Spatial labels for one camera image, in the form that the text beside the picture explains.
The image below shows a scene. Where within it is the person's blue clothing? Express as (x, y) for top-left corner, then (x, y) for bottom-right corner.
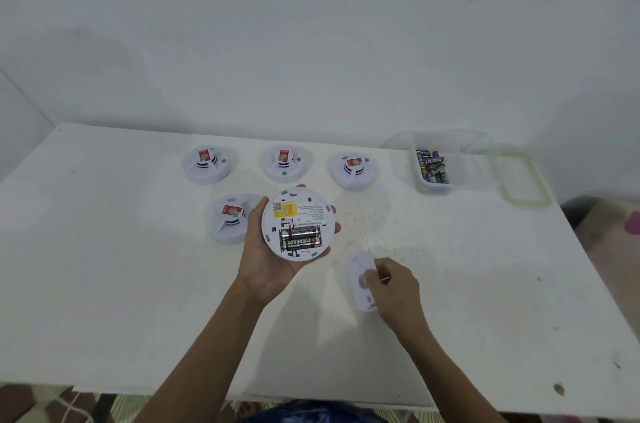
(259, 400), (371, 423)

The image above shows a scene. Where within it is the white cable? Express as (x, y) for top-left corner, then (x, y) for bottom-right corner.
(49, 387), (82, 423)

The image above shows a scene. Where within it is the person's right forearm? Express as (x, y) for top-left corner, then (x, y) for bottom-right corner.
(396, 321), (512, 423)

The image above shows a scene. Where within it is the person's left hand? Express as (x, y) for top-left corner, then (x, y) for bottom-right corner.
(235, 183), (342, 304)

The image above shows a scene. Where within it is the person's right hand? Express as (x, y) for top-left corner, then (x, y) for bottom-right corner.
(363, 257), (427, 338)

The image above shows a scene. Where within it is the cream fabric with pink dots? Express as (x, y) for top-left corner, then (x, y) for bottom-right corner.
(562, 195), (640, 344)

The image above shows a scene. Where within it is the white battery cover plate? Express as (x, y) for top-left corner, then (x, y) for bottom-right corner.
(347, 252), (379, 312)

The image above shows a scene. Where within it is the pile of assorted batteries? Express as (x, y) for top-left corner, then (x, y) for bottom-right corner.
(415, 148), (450, 184)

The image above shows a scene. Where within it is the person's left forearm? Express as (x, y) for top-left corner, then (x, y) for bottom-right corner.
(131, 280), (267, 423)

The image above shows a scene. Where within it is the clear lid with green rim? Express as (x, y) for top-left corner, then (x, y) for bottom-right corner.
(492, 147), (553, 208)

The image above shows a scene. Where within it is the clear plastic container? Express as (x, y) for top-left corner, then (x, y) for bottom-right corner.
(382, 130), (459, 194)
(449, 130), (503, 188)

